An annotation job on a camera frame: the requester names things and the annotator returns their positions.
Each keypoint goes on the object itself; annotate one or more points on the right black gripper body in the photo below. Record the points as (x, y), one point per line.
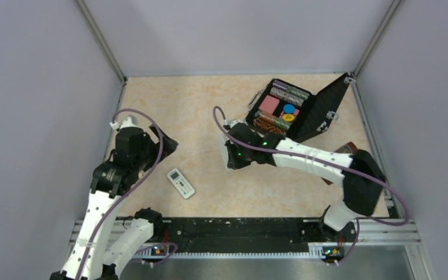
(240, 157)

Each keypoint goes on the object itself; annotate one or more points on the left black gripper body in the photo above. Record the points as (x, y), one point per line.
(154, 149)

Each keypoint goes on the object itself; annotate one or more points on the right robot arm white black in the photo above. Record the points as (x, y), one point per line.
(358, 174)

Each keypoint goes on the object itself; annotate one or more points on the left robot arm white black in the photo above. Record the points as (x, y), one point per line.
(91, 257)

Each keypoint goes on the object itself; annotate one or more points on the white remote control with screen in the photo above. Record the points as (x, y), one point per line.
(180, 183)

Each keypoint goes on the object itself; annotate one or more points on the orange black chip row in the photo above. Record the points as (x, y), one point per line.
(267, 123)

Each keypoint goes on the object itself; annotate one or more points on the green chip stack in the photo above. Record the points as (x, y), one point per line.
(282, 124)

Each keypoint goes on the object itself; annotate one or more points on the pink card deck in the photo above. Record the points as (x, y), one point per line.
(269, 104)

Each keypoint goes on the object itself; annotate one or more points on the yellow dealer chip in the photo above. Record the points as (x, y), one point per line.
(288, 117)

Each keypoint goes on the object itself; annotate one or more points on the black poker chip case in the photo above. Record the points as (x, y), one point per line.
(314, 112)

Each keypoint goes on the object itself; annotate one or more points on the blue dealer chip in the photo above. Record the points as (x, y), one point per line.
(289, 109)

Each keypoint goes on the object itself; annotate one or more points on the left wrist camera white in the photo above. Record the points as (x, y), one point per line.
(128, 122)

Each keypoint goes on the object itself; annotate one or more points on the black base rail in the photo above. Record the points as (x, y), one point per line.
(249, 235)

